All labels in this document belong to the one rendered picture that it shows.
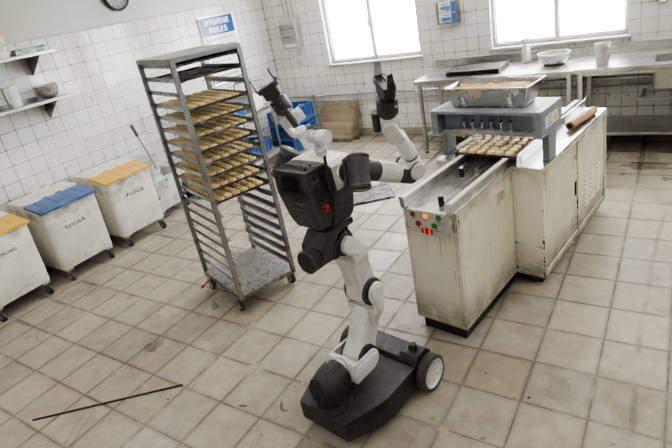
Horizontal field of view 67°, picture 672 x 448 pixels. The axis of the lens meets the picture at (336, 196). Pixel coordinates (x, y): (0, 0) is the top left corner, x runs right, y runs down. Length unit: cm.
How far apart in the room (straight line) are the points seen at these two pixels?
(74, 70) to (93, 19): 60
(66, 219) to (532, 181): 391
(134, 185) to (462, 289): 361
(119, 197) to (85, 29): 182
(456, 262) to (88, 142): 427
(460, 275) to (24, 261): 363
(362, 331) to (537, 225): 135
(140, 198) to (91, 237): 63
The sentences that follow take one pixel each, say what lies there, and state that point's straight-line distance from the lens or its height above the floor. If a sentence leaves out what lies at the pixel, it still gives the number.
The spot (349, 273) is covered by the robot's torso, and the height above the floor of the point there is 75.
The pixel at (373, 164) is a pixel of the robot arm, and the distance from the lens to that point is 208.
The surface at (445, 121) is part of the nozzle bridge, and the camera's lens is 348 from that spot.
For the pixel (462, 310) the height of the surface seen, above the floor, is 22.
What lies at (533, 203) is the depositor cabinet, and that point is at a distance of 332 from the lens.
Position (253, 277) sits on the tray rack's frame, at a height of 15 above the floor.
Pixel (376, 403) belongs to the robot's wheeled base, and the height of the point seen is 17.
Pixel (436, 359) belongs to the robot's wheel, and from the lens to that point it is 282.
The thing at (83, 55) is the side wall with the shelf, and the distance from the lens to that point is 605.
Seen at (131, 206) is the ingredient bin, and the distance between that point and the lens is 549.
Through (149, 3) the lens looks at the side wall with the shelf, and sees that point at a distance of 663.
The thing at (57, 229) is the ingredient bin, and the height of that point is 52.
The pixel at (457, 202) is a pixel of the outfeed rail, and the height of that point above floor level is 88.
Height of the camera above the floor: 202
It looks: 22 degrees down
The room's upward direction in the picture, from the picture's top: 11 degrees counter-clockwise
